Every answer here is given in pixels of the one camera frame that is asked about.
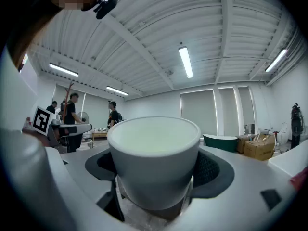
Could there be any wooden coat rack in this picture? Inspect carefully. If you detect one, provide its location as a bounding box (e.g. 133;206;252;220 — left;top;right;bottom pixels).
61;80;75;112

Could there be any white cup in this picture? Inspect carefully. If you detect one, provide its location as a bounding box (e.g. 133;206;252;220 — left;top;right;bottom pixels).
107;116;202;211

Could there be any grey roller blind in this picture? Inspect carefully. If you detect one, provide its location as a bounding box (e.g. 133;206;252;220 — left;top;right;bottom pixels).
180;90;217;136
238;87;255;125
218;87;239;137

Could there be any person's left forearm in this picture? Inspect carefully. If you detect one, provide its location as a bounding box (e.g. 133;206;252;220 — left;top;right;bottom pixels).
36;130;50;147

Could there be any standing fan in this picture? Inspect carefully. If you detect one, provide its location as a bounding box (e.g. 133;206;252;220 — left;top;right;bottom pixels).
77;111;90;125

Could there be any low wooden table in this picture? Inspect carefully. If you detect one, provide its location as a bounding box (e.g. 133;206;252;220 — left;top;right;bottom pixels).
92;130;108;140

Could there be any ceiling tube light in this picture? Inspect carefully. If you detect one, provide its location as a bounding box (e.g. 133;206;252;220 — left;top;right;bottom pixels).
105;85;129;96
178;46;194;79
49;63;79;77
264;48;288;73

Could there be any black equipment stand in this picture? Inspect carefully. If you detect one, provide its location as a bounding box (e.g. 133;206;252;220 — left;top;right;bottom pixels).
290;103;303;150

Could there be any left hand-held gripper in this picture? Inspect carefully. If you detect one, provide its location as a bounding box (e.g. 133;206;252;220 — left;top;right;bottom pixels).
32;106;93;154

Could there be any green bathtub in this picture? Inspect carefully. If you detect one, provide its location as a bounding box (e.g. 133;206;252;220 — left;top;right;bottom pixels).
202;133;239;153

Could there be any large cardboard box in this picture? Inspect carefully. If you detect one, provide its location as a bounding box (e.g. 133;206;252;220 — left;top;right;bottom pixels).
244;135;276;161

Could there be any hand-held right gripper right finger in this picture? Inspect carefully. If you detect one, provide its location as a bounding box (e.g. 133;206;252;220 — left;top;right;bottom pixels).
166;145;296;231

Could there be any small cardboard box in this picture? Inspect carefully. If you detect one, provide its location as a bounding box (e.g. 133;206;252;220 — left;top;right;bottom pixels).
235;134;253;154

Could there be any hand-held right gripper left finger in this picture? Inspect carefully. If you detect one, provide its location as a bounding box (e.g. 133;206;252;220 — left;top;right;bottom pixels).
44;146;136;231

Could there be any white sack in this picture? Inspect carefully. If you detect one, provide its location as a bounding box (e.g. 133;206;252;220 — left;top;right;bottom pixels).
276;123;289;144

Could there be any black head-worn camera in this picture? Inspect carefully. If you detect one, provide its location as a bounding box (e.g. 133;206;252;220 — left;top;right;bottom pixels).
93;0;119;20

